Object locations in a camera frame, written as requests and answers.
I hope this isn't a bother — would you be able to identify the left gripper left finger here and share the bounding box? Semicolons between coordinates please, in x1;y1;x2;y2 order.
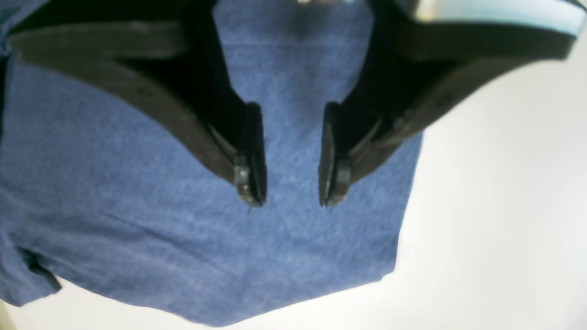
8;0;267;207

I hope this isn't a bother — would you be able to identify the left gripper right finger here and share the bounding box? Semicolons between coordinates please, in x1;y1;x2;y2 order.
319;0;579;207

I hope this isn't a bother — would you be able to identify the blue t-shirt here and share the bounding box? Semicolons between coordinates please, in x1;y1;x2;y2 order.
0;0;421;327

